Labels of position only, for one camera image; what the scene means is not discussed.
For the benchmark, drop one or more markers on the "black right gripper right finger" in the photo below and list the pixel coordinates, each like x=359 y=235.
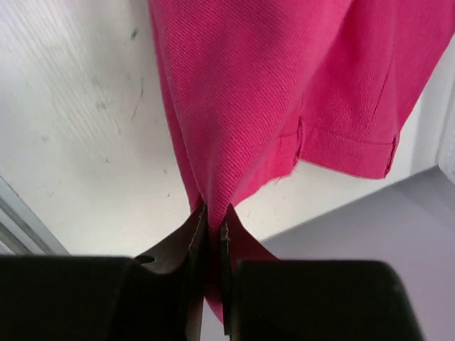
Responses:
x=236 y=245

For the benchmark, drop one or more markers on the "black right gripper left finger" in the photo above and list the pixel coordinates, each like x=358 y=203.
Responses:
x=177 y=265

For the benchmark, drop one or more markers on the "pink trousers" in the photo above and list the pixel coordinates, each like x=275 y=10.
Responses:
x=250 y=88

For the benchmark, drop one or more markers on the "white plastic basket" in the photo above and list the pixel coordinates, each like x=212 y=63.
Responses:
x=446 y=143

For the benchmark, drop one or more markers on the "aluminium table frame rail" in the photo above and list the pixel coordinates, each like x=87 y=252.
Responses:
x=22 y=232

